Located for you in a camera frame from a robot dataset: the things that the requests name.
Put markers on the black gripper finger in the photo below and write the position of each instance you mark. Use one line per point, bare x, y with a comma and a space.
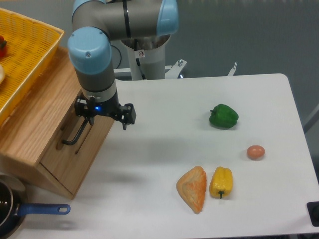
126, 115
85, 108

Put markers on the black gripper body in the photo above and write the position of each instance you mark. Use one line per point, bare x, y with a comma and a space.
107, 108

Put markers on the black metal drawer handle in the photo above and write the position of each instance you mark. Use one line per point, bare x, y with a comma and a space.
77, 135

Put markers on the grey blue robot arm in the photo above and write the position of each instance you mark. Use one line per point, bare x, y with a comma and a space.
95, 23

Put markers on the wooden drawer cabinet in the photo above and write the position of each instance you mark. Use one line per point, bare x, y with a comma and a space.
33, 125

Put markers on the yellow plastic basket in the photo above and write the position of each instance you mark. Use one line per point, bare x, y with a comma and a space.
31, 45

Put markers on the white item in basket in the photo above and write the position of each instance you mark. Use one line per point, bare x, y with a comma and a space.
2, 73

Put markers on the orange bread piece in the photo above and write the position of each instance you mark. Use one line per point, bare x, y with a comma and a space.
192, 188

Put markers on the green bell pepper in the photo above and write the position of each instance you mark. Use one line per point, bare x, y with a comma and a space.
223, 116

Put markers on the red tomato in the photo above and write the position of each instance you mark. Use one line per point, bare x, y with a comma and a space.
3, 47

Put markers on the yellow bell pepper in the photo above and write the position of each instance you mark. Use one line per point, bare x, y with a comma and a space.
221, 184

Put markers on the brown egg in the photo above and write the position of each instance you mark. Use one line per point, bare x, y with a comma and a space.
255, 152

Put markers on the black object at table edge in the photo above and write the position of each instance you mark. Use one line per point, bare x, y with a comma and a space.
313, 210

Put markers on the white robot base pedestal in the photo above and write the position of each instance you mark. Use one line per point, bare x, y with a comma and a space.
146, 58

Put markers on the blue handled black pan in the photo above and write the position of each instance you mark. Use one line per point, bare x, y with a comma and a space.
14, 206

